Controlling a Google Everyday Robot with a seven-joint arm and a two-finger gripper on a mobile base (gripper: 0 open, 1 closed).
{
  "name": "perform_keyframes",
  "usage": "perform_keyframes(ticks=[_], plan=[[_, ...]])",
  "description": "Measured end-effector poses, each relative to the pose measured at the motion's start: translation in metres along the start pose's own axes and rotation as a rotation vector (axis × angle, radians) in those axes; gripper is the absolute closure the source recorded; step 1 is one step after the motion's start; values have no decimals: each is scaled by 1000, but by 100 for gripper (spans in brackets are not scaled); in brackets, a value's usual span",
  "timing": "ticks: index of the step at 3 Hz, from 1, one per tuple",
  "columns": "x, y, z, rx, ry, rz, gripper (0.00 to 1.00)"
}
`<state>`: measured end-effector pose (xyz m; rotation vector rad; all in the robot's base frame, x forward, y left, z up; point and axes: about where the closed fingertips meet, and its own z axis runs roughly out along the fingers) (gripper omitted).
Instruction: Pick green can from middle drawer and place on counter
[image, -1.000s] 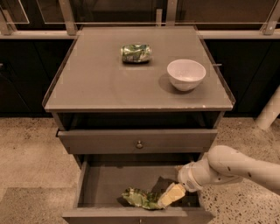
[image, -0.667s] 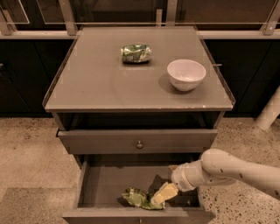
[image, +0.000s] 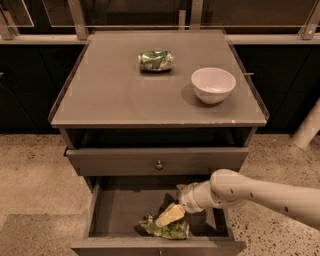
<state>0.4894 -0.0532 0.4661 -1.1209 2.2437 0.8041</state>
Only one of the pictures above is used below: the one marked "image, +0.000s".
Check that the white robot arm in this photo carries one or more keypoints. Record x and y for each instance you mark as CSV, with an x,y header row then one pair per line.
x,y
227,188

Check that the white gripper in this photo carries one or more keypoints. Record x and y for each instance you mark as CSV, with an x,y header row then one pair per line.
x,y
187,199

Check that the brass top drawer knob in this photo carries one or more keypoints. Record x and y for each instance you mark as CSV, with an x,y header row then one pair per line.
x,y
159,165

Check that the grey metal railing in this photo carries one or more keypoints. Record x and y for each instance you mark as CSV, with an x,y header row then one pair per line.
x,y
252,22

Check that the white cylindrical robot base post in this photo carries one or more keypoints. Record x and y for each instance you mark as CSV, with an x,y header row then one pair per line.
x,y
308,128

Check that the grey drawer cabinet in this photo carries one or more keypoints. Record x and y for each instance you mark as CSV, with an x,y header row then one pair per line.
x,y
110,103

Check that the grey open middle drawer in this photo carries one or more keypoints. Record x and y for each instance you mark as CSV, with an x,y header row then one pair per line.
x,y
119,203

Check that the white ceramic bowl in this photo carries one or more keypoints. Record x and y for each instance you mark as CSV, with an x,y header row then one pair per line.
x,y
212,85

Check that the grey top drawer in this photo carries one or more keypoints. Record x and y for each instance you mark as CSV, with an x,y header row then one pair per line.
x,y
142,161

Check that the crushed green can on counter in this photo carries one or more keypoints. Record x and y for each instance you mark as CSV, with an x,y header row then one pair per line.
x,y
155,60

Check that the crushed green can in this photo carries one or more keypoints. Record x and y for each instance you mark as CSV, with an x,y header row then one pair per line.
x,y
155,60
178,230

